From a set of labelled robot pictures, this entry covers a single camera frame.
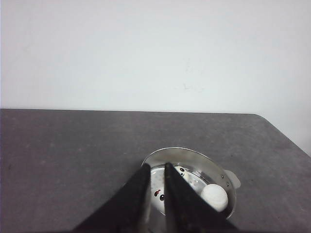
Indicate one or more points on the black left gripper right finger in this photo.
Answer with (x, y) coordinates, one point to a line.
(186, 211)

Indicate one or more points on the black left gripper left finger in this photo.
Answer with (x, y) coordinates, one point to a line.
(127, 211)

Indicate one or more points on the panda bun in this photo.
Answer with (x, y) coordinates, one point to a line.
(184, 173)
(158, 199)
(215, 196)

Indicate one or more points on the stainless steel steamer pot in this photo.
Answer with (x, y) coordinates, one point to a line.
(202, 171)

